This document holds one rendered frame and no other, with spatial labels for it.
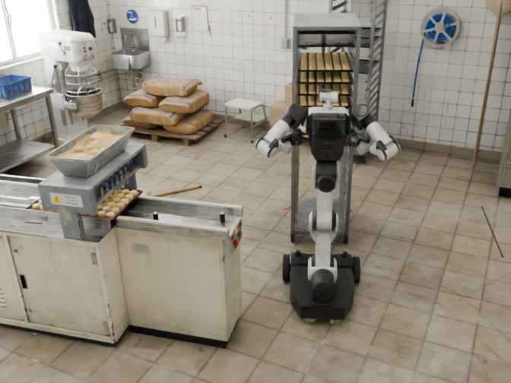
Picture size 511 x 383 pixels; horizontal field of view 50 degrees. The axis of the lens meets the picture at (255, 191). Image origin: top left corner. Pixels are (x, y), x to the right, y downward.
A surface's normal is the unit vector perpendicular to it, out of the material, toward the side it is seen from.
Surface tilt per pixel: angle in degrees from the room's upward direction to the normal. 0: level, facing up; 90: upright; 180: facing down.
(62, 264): 90
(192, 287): 90
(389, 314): 0
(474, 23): 90
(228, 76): 90
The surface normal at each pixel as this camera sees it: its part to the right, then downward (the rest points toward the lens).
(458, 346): -0.02, -0.90
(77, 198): -0.26, 0.43
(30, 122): 0.90, 0.18
